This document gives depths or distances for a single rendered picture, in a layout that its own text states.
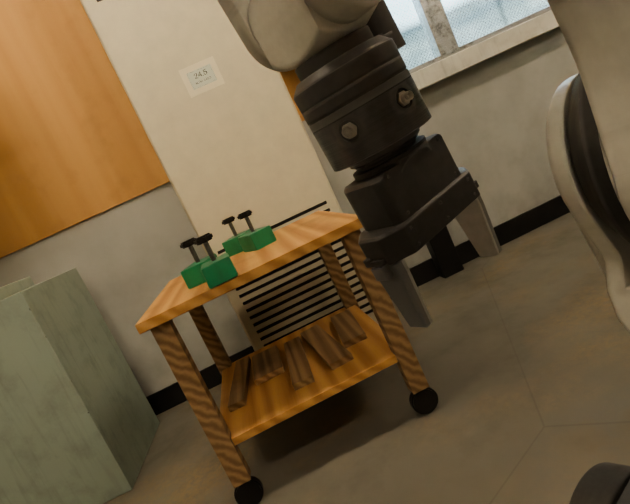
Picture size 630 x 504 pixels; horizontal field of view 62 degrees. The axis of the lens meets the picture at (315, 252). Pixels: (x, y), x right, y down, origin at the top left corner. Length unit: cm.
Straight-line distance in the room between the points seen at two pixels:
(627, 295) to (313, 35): 27
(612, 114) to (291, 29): 22
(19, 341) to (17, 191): 76
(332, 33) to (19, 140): 204
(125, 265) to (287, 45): 192
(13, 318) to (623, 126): 166
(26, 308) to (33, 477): 53
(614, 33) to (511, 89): 224
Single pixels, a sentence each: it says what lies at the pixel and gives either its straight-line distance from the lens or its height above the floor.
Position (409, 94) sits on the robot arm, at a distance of 40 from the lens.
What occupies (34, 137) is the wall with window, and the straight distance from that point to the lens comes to 235.
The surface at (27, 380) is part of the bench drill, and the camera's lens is 182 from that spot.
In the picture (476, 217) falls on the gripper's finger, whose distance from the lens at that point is 48.
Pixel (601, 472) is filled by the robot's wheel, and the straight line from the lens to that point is 78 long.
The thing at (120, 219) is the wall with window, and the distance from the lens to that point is 226.
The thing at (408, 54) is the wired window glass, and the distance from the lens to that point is 247.
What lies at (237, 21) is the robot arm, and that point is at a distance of 45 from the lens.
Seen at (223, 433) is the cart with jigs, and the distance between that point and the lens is 131.
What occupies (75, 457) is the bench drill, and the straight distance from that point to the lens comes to 188.
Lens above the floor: 68
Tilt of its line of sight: 9 degrees down
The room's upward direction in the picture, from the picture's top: 25 degrees counter-clockwise
